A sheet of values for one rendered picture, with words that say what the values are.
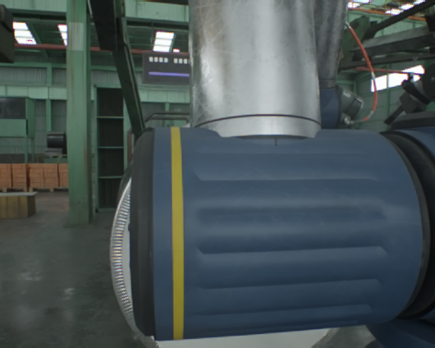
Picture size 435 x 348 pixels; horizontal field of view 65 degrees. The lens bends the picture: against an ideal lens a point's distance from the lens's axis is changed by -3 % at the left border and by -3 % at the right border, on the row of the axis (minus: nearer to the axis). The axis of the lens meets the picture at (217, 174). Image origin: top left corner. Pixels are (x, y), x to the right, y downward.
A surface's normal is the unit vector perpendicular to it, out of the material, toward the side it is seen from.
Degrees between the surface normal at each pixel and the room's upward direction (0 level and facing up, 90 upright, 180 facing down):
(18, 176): 90
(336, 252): 64
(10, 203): 90
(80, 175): 90
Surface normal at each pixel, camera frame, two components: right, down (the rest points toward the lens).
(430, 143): 0.07, -0.83
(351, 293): 0.13, 0.41
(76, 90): 0.25, 0.06
